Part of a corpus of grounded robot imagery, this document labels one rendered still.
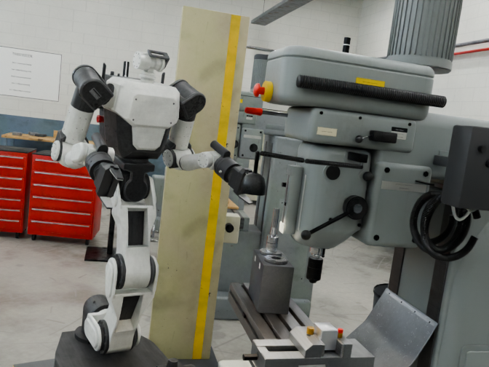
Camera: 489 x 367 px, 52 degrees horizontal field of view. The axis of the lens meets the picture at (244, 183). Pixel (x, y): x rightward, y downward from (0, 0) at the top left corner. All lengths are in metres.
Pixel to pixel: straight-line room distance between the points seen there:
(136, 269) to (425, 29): 1.34
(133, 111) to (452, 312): 1.29
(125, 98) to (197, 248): 1.60
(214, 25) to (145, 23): 7.36
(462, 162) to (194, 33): 2.18
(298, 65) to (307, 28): 9.85
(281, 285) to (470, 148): 0.90
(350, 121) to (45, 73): 9.36
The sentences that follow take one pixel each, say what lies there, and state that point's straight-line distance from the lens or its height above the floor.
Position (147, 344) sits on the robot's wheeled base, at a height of 0.57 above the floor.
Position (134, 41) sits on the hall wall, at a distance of 10.53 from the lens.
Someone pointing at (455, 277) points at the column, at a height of 1.27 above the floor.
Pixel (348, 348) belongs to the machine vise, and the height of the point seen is 1.06.
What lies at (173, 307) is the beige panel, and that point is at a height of 0.39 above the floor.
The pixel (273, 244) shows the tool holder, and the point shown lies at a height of 1.19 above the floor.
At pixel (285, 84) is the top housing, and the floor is 1.78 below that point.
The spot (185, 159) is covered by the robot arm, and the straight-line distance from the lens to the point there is 2.20.
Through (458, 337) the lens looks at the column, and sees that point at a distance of 1.76.
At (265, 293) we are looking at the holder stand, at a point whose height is 1.04.
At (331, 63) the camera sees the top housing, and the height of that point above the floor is 1.85.
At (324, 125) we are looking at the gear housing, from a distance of 1.45.
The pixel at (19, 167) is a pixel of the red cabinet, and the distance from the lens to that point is 6.18.
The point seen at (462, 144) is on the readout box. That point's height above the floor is 1.68.
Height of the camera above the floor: 1.67
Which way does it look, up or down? 7 degrees down
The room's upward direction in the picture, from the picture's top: 7 degrees clockwise
